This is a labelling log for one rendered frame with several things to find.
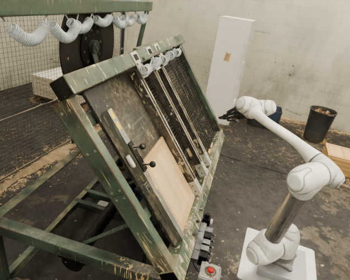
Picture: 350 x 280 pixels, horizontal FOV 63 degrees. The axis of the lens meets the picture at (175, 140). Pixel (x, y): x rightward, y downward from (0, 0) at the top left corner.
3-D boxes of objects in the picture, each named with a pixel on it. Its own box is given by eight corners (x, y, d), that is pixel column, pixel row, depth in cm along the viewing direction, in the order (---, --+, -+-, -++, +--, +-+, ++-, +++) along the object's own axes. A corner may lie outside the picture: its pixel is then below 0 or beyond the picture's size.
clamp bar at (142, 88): (193, 197, 228) (220, 189, 219) (118, 59, 197) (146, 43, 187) (195, 190, 237) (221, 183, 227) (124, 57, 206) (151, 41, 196)
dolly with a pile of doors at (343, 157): (349, 185, 448) (359, 163, 430) (313, 175, 462) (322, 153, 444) (343, 167, 500) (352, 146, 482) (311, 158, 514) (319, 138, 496)
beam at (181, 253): (166, 289, 170) (183, 286, 165) (157, 274, 167) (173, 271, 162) (216, 138, 363) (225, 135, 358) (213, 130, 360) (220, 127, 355)
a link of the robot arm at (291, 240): (300, 255, 191) (309, 229, 182) (281, 265, 182) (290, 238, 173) (281, 239, 203) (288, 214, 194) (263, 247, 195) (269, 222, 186)
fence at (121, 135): (177, 241, 186) (183, 240, 185) (101, 113, 161) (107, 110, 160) (179, 235, 191) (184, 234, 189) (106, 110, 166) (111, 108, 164)
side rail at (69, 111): (158, 274, 167) (173, 271, 163) (51, 107, 138) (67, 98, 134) (160, 265, 172) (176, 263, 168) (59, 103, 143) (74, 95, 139)
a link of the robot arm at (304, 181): (279, 263, 183) (254, 275, 173) (262, 242, 194) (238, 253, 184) (339, 173, 140) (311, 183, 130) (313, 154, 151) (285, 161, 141)
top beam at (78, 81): (59, 103, 135) (74, 94, 131) (48, 83, 133) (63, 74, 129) (178, 46, 328) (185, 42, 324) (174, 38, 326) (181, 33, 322)
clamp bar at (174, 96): (203, 168, 270) (226, 160, 260) (143, 50, 239) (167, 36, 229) (205, 163, 279) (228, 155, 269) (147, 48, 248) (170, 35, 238)
